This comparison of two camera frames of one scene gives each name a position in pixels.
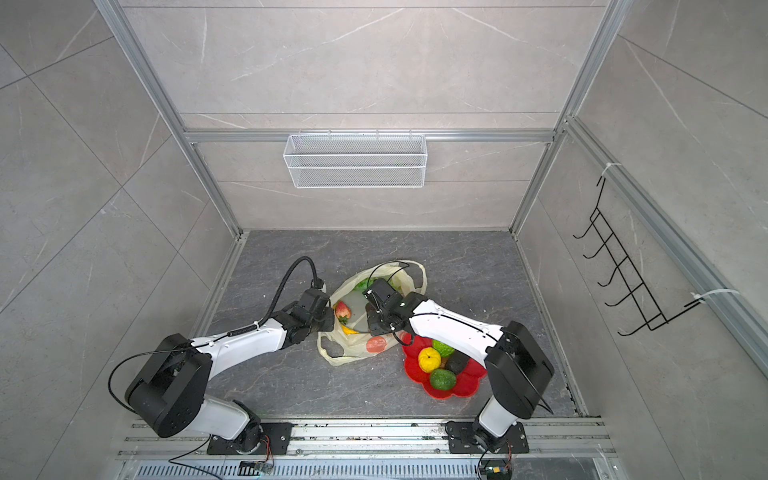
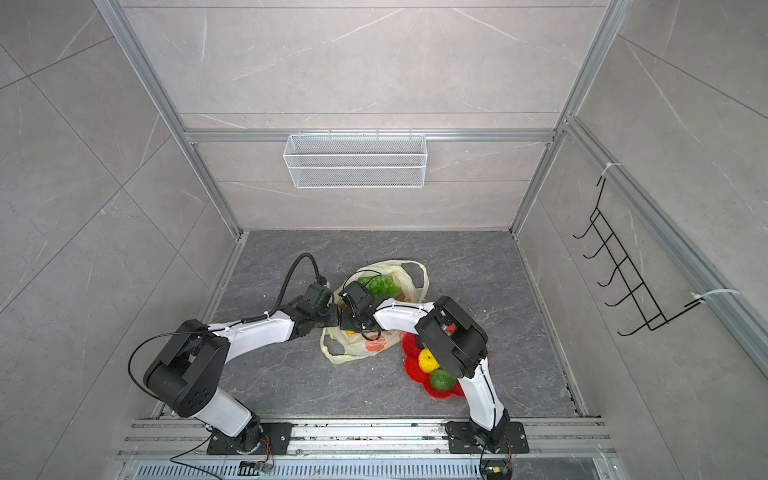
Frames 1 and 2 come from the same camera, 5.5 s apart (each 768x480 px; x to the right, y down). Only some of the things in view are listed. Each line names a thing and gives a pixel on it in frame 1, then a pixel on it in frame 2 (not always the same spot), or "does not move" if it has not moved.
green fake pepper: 443,379 does not move
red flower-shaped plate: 466,381 does not move
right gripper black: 374,329 -> 346,325
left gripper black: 330,312 does not move
